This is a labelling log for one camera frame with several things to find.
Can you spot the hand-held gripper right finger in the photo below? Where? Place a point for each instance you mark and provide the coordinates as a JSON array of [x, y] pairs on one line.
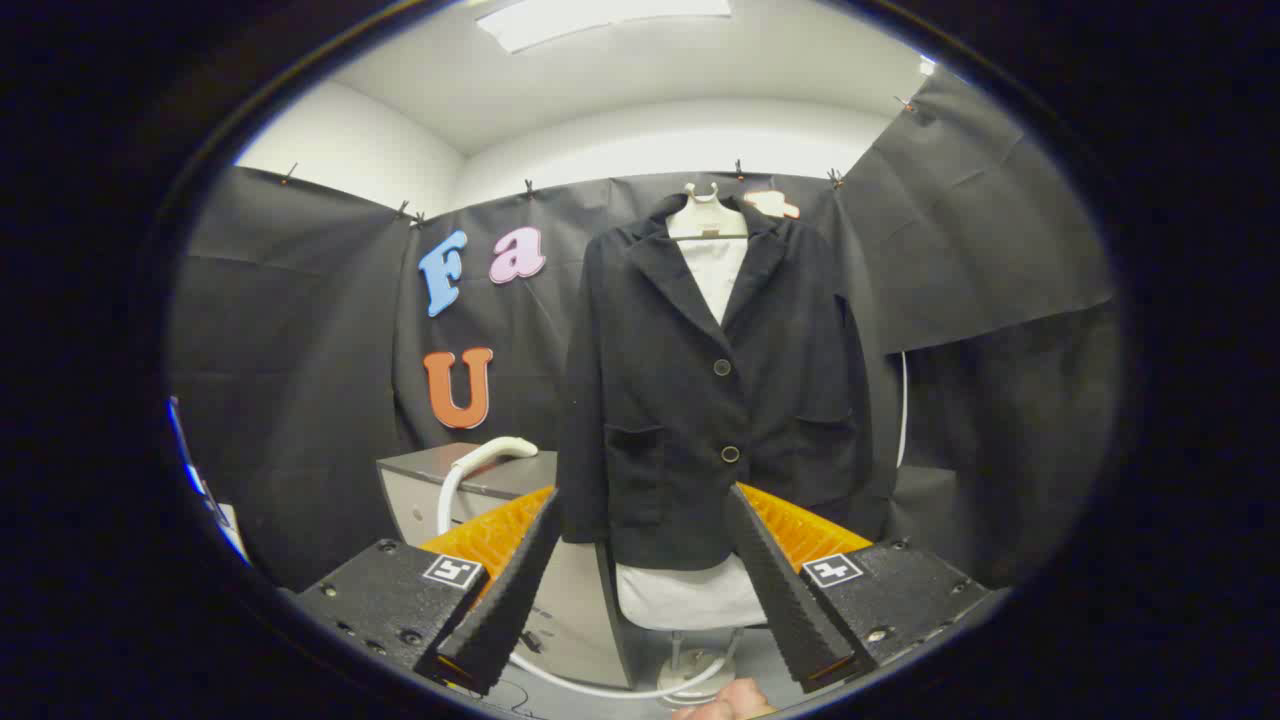
[[780, 590]]

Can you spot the black blazer jacket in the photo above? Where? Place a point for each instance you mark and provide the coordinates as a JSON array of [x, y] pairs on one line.
[[660, 420]]

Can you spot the white clothes hanger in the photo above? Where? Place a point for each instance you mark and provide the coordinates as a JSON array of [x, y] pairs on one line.
[[705, 222]]

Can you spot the black backdrop cloth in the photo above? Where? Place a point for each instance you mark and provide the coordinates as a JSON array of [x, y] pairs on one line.
[[300, 350]]

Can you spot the white garment steamer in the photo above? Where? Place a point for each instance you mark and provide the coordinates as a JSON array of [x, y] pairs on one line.
[[495, 450]]

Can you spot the grey filing cabinet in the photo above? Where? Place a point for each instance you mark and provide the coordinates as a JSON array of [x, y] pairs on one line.
[[410, 505]]

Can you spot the ceiling light panel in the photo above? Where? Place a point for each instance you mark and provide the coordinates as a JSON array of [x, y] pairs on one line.
[[600, 20]]

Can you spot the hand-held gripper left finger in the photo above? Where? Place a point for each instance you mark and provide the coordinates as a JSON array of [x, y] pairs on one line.
[[510, 600]]

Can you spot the white stand base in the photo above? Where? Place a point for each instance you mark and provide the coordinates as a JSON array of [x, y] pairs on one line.
[[690, 665]]

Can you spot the white shirt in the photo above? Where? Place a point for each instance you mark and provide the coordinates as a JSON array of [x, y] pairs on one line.
[[690, 600]]

